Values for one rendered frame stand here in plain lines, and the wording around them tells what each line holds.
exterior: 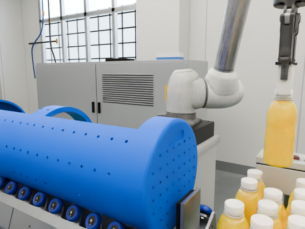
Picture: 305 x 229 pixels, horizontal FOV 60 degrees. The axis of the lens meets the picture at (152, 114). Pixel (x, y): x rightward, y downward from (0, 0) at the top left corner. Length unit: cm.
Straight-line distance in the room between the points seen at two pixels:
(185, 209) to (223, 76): 82
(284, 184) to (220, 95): 63
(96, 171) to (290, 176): 53
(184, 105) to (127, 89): 143
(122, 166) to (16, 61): 576
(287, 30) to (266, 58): 279
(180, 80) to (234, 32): 32
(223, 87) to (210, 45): 231
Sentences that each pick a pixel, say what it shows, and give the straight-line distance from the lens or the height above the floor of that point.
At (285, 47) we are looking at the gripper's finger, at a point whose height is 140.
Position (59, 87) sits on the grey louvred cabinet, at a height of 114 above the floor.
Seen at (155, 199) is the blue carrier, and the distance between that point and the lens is 61.
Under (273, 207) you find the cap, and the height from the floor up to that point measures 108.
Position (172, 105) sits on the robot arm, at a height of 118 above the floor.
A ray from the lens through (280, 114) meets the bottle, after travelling 67.
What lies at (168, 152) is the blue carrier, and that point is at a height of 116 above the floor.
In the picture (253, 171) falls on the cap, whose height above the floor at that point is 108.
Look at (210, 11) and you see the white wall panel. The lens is 368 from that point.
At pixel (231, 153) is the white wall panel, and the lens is 366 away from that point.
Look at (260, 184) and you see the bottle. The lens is 78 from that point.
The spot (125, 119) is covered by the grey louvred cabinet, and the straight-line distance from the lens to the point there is 273.
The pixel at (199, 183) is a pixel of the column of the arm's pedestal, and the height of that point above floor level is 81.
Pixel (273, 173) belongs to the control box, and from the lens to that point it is 85.
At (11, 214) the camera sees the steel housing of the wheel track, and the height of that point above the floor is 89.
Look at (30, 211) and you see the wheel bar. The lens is 95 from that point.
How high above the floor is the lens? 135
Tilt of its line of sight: 9 degrees down
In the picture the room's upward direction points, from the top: straight up
